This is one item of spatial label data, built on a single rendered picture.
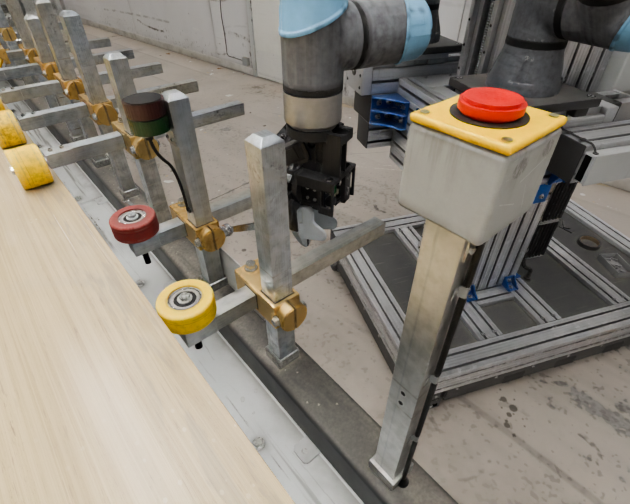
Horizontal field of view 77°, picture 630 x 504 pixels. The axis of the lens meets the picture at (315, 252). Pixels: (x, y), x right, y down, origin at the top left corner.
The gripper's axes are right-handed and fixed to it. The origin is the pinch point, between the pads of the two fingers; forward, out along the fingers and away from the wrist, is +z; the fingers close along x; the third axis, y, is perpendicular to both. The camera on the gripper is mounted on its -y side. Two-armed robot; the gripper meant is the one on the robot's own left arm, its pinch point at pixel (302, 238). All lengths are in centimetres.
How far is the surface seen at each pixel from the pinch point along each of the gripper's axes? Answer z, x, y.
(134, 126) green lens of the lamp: -16.9, -7.6, -24.3
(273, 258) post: -4.1, -10.6, 1.7
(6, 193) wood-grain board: 1, -15, -59
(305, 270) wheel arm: 6.4, -0.6, 0.8
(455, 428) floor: 91, 36, 36
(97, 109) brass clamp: -5, 14, -67
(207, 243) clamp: 6.4, -3.1, -19.3
